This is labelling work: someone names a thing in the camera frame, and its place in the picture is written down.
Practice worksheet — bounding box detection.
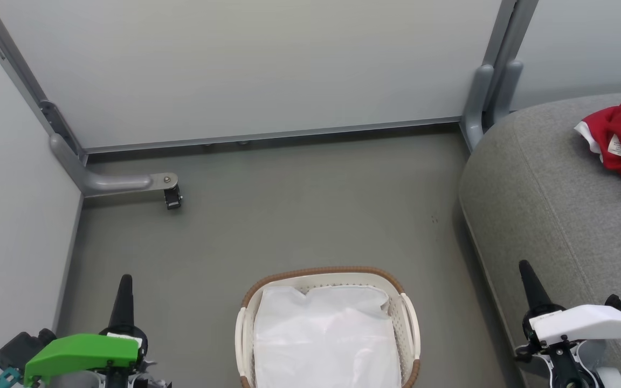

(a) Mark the grey partition post with foot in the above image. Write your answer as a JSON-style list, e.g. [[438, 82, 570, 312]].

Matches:
[[0, 0, 179, 197]]

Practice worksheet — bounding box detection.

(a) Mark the white liner cloth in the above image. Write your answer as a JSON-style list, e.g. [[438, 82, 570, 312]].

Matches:
[[253, 285, 402, 388]]

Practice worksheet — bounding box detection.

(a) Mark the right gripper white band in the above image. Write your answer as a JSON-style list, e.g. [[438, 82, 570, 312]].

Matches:
[[515, 260, 621, 388]]

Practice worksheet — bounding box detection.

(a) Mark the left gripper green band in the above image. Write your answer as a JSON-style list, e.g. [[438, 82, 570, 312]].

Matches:
[[24, 275, 171, 388]]

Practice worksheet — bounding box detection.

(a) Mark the grey double partition post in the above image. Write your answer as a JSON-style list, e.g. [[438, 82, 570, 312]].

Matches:
[[460, 0, 540, 151]]

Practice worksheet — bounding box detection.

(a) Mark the grey fabric sofa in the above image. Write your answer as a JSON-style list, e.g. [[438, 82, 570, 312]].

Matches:
[[459, 92, 621, 388]]

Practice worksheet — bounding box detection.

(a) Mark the white laundry basket brown rim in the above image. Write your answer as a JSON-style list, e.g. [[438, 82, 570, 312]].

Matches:
[[235, 266, 422, 388]]

